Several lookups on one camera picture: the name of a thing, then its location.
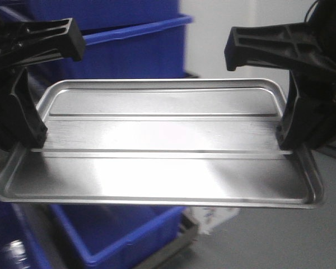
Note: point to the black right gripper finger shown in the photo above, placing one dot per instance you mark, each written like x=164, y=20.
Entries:
x=324, y=132

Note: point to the blue target box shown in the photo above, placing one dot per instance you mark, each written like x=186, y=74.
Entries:
x=96, y=236

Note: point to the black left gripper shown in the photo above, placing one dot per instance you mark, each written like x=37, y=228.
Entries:
x=23, y=44

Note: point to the large blue crate right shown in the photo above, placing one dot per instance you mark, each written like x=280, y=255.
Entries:
x=124, y=39

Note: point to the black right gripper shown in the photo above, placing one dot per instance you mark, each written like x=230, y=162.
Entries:
x=308, y=51

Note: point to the silver metal tray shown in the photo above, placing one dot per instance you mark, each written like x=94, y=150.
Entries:
x=184, y=142

